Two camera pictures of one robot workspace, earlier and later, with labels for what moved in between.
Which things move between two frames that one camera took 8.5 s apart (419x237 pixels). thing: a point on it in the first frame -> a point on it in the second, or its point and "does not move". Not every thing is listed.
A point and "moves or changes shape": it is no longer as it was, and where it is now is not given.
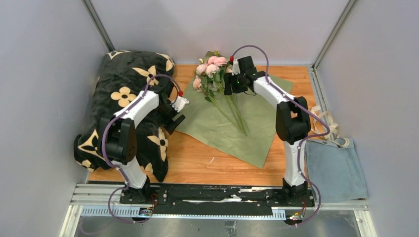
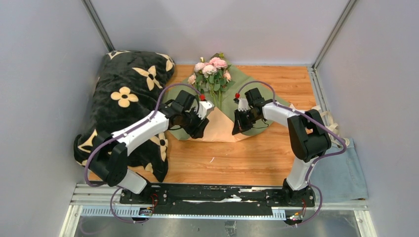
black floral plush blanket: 123,76 does not move
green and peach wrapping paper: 203,122 moves or changes shape
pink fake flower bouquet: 209,77 moves or changes shape
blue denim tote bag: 333,168 does not move
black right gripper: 229,78 -> 240,126
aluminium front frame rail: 105,200 does not move
